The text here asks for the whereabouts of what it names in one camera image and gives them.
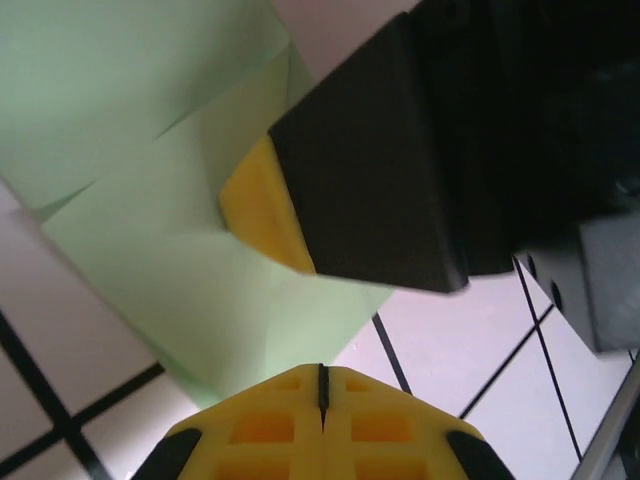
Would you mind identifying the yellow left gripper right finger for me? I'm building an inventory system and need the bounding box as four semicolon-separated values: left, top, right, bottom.
322;363;516;480

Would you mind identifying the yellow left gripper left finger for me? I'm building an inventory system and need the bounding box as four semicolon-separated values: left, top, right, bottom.
132;363;324;480

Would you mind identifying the light green paper sheet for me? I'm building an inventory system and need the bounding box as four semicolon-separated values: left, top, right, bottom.
0;0;396;407

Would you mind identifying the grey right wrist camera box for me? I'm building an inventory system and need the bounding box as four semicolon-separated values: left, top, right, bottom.
514;212;640;354

